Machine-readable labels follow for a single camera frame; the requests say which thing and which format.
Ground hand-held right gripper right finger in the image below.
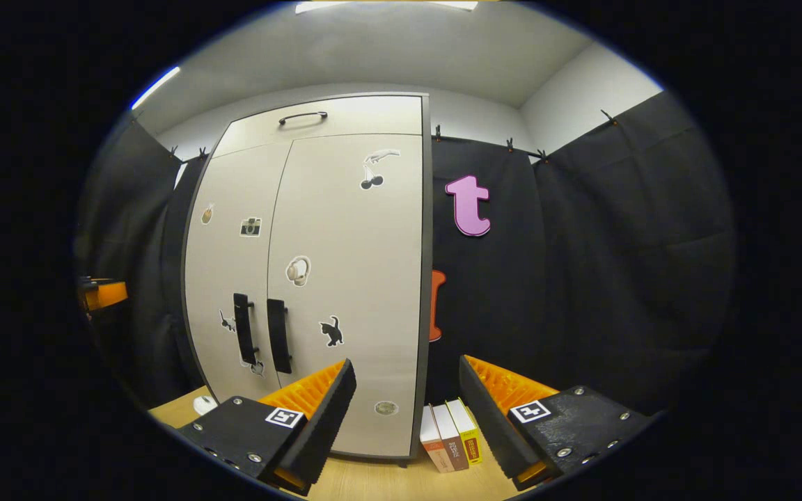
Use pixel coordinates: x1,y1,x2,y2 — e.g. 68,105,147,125
459,355,652,491

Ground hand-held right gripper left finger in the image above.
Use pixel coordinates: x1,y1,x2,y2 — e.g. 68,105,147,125
178,358,358,496

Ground white cabinet door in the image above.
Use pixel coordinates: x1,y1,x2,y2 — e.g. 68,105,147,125
184,143,294,401
267,134,424,459

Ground white shoe cabinet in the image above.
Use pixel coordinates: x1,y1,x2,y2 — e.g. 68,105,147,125
182,93,435,466

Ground white cabinet drawer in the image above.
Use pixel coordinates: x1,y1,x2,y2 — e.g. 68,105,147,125
213,95,424,158

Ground yellow book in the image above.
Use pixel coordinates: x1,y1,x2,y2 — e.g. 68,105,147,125
446,398,483,466

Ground white and brown book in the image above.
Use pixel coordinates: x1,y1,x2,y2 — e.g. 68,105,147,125
432,402,470,471

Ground narrow ceiling light strip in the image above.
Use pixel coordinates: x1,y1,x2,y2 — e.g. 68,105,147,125
129,66,181,111

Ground wide ceiling light panel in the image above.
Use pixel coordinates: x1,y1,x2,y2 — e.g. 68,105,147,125
294,0,478,15

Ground black right door handle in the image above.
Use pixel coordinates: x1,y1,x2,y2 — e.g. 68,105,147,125
267,299,293,375

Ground black door handle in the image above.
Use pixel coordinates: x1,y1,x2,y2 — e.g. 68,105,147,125
233,293,258,366
267,299,293,375

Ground black left door handle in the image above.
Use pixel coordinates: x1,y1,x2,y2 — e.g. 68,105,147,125
233,293,258,366

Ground black drawer handle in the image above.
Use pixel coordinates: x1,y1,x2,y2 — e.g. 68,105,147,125
278,111,329,127

